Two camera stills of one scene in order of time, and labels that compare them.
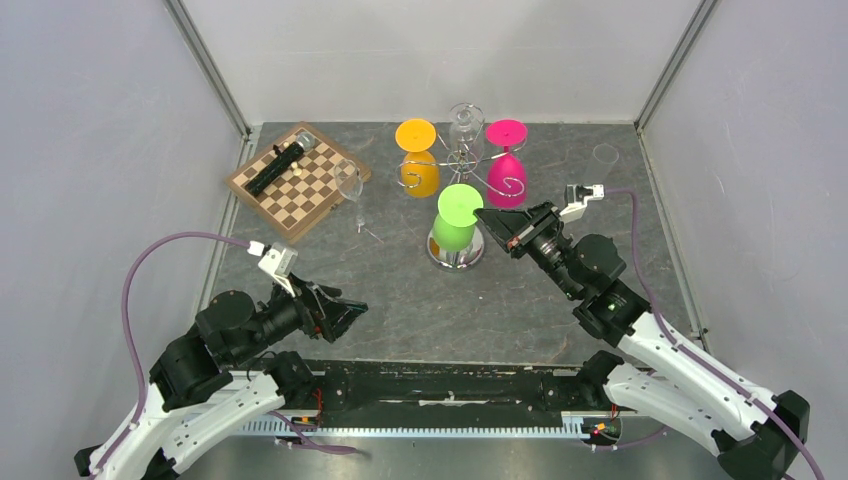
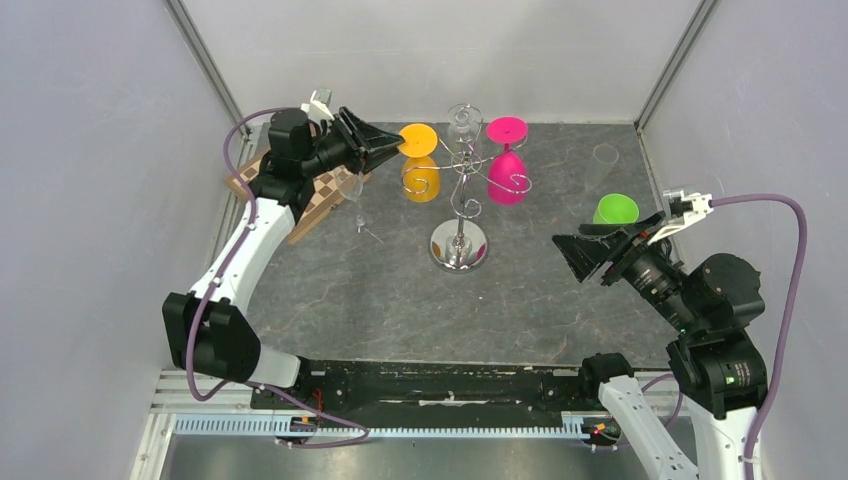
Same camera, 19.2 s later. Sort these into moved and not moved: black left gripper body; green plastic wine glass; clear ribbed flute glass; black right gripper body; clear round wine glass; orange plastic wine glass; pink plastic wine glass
Moved: black left gripper body; black right gripper body; green plastic wine glass
Not moved: clear round wine glass; orange plastic wine glass; pink plastic wine glass; clear ribbed flute glass
